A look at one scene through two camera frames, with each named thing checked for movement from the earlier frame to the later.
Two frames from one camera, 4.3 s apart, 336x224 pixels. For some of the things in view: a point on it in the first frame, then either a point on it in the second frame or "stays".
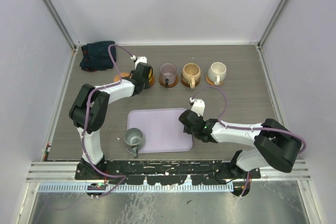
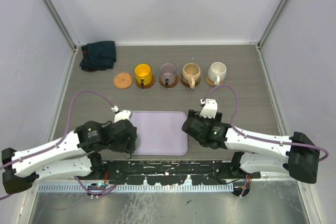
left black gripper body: x=146 y=83 -> x=125 y=147
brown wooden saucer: x=151 y=83 stays
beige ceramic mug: x=191 y=74 stays
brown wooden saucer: x=188 y=85 stays
